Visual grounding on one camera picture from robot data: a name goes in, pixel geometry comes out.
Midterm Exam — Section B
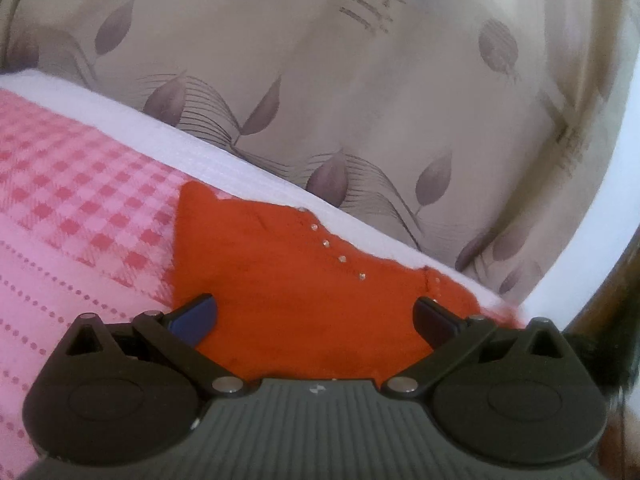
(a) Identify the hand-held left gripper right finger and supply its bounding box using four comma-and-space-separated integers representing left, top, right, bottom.
381, 297, 572, 402

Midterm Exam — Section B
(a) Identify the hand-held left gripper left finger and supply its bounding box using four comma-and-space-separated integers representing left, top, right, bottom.
64, 294, 246, 398

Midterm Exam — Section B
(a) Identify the orange knit sweater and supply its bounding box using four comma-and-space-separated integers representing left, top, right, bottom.
170, 180, 526, 382

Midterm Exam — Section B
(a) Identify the pink checkered blanket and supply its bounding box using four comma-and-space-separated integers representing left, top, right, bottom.
0, 87, 223, 480

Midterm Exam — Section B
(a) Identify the white waffle bedsheet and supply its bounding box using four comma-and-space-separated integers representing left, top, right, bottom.
0, 72, 521, 321

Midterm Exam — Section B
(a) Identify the beige leaf-print curtain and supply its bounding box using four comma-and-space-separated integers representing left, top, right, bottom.
0, 0, 632, 307

